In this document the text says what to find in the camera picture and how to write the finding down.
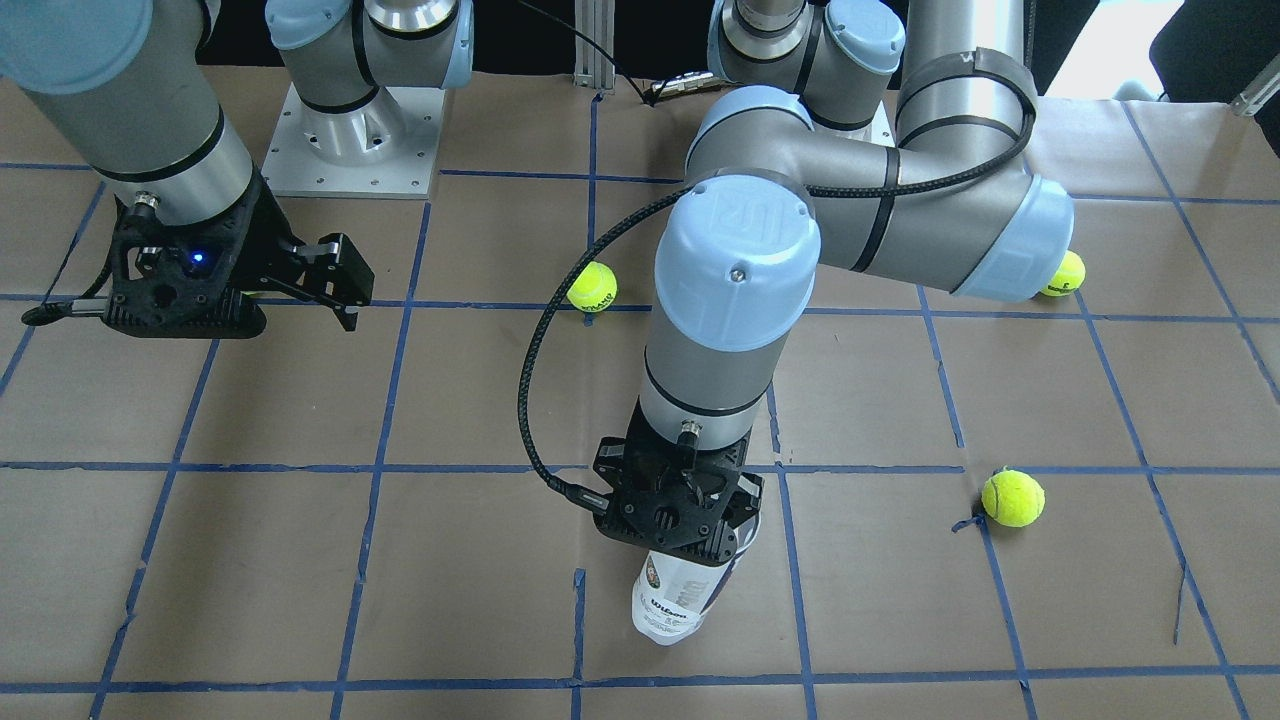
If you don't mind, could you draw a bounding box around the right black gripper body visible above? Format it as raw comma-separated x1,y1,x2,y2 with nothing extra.
225,167,305,296

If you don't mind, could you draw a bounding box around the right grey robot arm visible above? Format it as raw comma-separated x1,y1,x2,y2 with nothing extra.
3,1,475,340

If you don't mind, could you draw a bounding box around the tennis ball far corner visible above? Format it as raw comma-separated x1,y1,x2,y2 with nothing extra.
1039,250,1087,297

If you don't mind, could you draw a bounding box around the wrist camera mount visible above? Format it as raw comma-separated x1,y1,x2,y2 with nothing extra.
20,190,269,340
593,413,763,568

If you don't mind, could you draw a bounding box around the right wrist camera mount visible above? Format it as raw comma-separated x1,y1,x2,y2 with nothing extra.
20,190,269,340

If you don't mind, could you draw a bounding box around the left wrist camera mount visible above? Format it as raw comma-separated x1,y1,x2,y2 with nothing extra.
593,413,763,568

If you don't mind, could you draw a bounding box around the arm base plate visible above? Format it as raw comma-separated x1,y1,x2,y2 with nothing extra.
261,87,449,200
865,101,896,147

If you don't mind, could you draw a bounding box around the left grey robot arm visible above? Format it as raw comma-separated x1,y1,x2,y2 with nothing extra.
637,1,1074,448

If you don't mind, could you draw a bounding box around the white blue tennis ball can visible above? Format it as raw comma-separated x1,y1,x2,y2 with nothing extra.
631,518,760,646

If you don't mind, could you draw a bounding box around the aluminium frame post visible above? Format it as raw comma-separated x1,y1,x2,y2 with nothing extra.
573,0,616,94

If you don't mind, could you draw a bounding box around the tennis ball centre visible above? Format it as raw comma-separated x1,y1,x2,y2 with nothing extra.
566,261,618,314

